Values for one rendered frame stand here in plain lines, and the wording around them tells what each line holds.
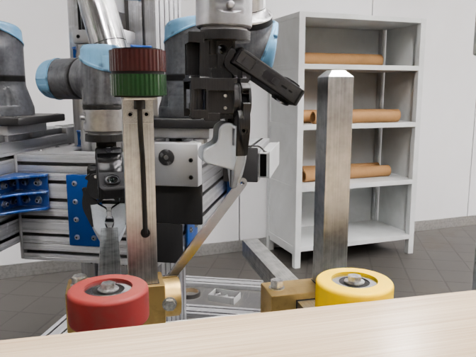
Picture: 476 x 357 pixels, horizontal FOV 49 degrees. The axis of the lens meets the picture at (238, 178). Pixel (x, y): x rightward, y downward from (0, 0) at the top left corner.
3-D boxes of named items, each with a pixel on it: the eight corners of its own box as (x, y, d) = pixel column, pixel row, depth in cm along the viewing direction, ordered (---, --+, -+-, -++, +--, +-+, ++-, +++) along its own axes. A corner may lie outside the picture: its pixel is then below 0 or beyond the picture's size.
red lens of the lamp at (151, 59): (109, 72, 58) (108, 52, 57) (163, 72, 59) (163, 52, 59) (109, 70, 52) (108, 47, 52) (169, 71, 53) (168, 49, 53)
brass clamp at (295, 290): (258, 314, 72) (259, 280, 72) (348, 305, 76) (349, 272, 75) (272, 335, 66) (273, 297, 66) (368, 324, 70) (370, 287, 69)
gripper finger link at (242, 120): (229, 153, 72) (229, 90, 71) (241, 153, 73) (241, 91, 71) (236, 157, 68) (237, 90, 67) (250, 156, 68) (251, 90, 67)
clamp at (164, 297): (70, 316, 65) (68, 278, 65) (176, 306, 69) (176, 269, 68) (66, 336, 60) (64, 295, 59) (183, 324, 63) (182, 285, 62)
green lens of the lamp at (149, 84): (110, 95, 58) (109, 75, 58) (163, 95, 60) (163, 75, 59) (110, 95, 52) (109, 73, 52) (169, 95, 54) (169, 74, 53)
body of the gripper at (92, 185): (128, 193, 100) (126, 130, 98) (130, 202, 92) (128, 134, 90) (88, 195, 99) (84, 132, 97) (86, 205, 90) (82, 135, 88)
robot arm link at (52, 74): (80, 99, 106) (117, 100, 100) (32, 100, 97) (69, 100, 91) (78, 59, 105) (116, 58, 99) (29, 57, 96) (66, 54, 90)
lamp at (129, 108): (117, 238, 61) (110, 50, 57) (165, 235, 62) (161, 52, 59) (118, 253, 55) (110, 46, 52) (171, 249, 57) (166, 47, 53)
